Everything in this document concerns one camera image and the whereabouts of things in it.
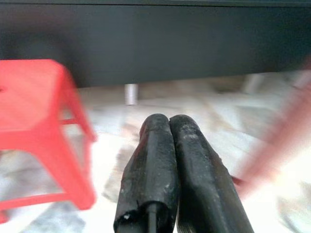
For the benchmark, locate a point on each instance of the black low cabinet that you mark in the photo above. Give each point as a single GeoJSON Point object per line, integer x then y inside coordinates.
{"type": "Point", "coordinates": [170, 43]}

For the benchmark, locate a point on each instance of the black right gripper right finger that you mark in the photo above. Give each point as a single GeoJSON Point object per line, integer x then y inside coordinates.
{"type": "Point", "coordinates": [201, 184]}

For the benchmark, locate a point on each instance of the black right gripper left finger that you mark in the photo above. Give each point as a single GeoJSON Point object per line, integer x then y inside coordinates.
{"type": "Point", "coordinates": [150, 174]}

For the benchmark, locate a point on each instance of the red plastic stool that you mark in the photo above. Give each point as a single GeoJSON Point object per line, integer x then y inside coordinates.
{"type": "Point", "coordinates": [31, 97]}
{"type": "Point", "coordinates": [274, 145]}

